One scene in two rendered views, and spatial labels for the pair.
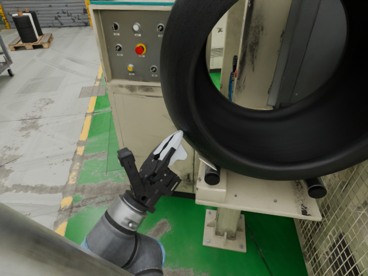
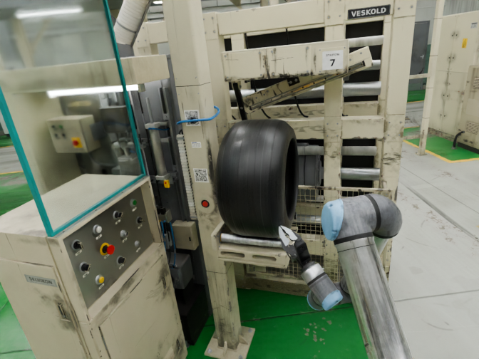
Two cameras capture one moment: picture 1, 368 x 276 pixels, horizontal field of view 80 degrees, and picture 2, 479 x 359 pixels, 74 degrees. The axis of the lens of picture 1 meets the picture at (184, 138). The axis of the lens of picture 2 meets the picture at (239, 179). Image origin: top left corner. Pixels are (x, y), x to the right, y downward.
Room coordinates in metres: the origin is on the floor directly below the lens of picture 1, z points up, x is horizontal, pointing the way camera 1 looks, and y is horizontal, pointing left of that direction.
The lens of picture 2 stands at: (0.40, 1.23, 1.78)
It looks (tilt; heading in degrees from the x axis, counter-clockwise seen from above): 22 degrees down; 280
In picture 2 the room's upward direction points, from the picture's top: 6 degrees counter-clockwise
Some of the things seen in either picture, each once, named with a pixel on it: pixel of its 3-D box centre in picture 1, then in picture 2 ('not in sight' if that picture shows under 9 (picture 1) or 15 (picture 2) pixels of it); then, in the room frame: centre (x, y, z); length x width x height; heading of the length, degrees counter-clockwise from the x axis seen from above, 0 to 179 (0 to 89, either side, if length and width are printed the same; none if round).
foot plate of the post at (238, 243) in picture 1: (224, 228); (230, 340); (0.84, -0.27, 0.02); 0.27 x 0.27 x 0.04; 80
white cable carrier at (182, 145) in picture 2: not in sight; (189, 177); (0.93, -0.26, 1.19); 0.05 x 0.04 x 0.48; 80
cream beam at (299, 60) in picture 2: not in sight; (286, 60); (0.41, -0.52, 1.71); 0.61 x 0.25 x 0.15; 170
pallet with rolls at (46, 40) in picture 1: (28, 28); not in sight; (6.09, 3.90, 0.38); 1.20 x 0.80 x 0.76; 20
